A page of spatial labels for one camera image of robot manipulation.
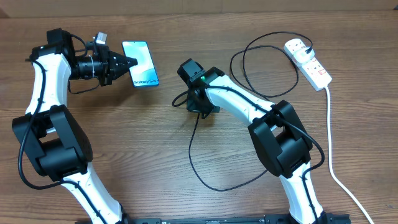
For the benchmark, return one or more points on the white power extension strip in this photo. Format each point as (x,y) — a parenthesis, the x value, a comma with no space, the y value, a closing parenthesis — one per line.
(313,70)

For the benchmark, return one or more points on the smartphone with teal screen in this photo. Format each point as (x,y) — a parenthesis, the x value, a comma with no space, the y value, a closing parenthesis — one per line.
(143,74)

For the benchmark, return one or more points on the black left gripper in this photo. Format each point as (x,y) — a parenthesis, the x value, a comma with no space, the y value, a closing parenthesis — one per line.
(109,58)

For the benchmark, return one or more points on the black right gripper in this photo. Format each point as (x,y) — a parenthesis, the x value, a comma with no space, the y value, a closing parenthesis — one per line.
(194,106)

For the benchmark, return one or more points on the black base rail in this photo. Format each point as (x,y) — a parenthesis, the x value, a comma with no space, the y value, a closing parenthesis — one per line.
(327,218)

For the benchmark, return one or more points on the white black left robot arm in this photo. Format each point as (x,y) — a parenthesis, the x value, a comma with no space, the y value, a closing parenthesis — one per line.
(54,150)

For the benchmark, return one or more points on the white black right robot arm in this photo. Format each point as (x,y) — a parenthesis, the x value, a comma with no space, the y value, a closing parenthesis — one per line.
(278,135)

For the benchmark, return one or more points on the white charger plug adapter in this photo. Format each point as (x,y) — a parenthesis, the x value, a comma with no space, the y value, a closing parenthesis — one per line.
(303,55)

